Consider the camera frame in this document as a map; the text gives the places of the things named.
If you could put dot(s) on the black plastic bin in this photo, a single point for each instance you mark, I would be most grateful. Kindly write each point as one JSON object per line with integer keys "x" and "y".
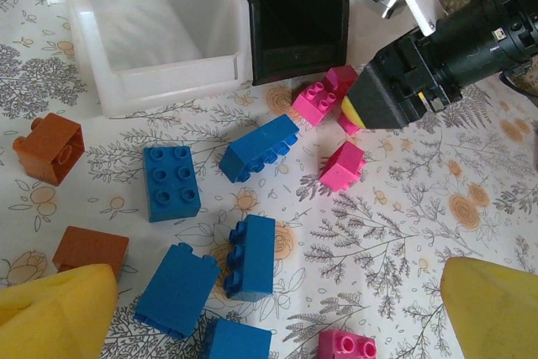
{"x": 294, "y": 60}

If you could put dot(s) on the floral tablecloth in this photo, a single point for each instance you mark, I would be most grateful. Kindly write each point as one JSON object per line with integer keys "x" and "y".
{"x": 420, "y": 216}

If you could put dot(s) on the blue lego brick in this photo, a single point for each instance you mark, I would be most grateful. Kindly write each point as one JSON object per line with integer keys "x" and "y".
{"x": 256, "y": 258}
{"x": 176, "y": 287}
{"x": 256, "y": 144}
{"x": 239, "y": 342}
{"x": 168, "y": 203}

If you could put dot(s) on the white plastic bin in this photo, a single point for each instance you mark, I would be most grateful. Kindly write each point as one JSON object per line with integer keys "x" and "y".
{"x": 168, "y": 75}

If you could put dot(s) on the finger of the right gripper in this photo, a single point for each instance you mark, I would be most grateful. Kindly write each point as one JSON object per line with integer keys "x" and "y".
{"x": 378, "y": 102}

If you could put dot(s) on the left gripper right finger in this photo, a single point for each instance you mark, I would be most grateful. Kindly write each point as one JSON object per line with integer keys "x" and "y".
{"x": 496, "y": 317}

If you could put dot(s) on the brown lego brick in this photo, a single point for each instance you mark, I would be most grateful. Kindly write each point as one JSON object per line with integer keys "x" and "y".
{"x": 46, "y": 144}
{"x": 92, "y": 249}

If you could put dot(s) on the pink lego brick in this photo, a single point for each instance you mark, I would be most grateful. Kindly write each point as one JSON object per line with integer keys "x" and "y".
{"x": 340, "y": 170}
{"x": 348, "y": 128}
{"x": 332, "y": 346}
{"x": 340, "y": 77}
{"x": 311, "y": 109}

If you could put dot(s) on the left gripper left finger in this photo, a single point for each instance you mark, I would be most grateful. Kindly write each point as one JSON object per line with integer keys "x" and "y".
{"x": 50, "y": 317}

